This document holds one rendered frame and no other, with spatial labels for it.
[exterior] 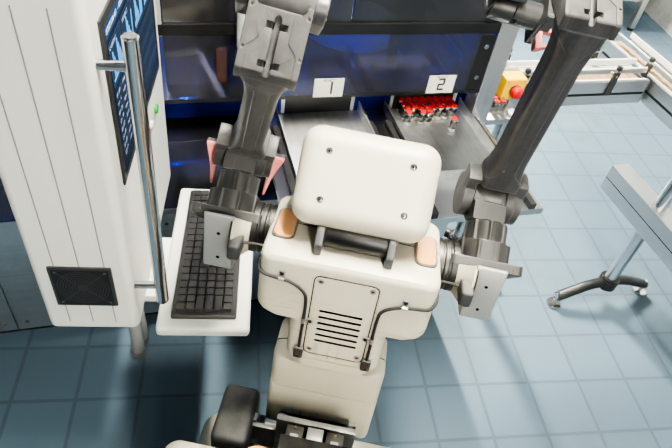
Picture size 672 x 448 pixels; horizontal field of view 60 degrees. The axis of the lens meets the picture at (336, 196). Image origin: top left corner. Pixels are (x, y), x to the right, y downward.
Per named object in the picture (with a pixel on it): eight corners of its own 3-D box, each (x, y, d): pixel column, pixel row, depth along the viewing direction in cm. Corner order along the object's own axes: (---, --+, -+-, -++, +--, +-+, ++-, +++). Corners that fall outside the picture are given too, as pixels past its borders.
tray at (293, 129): (274, 114, 173) (275, 104, 171) (357, 110, 180) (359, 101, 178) (297, 191, 150) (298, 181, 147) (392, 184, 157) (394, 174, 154)
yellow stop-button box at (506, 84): (490, 87, 185) (497, 67, 180) (510, 86, 187) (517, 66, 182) (500, 100, 180) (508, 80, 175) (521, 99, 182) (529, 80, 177)
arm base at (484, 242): (449, 262, 94) (523, 276, 93) (457, 213, 95) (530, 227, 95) (439, 265, 102) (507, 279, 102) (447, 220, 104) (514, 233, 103)
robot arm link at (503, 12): (478, 21, 122) (490, 1, 117) (480, -2, 126) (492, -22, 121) (509, 30, 123) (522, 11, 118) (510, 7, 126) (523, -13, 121)
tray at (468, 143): (382, 109, 182) (384, 100, 180) (457, 106, 189) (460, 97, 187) (419, 182, 159) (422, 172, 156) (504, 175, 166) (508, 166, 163)
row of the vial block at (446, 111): (399, 117, 180) (402, 105, 177) (452, 115, 184) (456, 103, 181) (401, 121, 178) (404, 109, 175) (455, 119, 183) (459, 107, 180)
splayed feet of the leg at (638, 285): (542, 297, 250) (554, 276, 241) (638, 283, 264) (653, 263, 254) (551, 312, 245) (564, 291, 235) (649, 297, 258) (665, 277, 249)
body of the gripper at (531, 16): (533, 21, 128) (502, 12, 128) (558, -9, 119) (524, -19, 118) (531, 45, 126) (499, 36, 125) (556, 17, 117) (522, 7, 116)
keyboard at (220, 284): (191, 193, 155) (190, 186, 154) (244, 195, 157) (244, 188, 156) (170, 319, 126) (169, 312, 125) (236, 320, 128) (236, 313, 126)
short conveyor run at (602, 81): (470, 113, 194) (484, 71, 183) (452, 87, 205) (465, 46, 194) (640, 105, 212) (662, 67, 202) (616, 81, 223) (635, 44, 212)
